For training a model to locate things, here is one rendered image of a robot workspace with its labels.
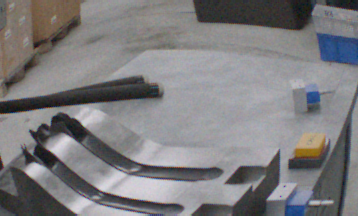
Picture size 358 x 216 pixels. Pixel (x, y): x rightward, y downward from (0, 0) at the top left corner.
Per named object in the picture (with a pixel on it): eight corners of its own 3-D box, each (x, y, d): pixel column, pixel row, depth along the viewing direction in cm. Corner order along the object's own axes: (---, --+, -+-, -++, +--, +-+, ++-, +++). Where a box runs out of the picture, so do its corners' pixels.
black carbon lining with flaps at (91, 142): (230, 178, 94) (224, 116, 91) (174, 230, 81) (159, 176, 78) (54, 150, 112) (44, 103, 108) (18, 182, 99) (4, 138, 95)
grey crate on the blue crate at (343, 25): (372, 29, 392) (369, 13, 386) (372, 42, 358) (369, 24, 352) (320, 20, 418) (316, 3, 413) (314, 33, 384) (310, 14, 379)
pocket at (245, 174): (266, 186, 92) (266, 165, 90) (251, 204, 88) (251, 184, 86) (241, 186, 94) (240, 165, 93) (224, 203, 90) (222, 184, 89)
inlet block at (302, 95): (333, 96, 130) (331, 75, 128) (337, 104, 126) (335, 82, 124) (291, 104, 131) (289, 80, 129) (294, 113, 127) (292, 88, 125)
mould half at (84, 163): (279, 193, 98) (279, 119, 93) (205, 274, 78) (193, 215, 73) (50, 161, 123) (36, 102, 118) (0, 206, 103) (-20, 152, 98)
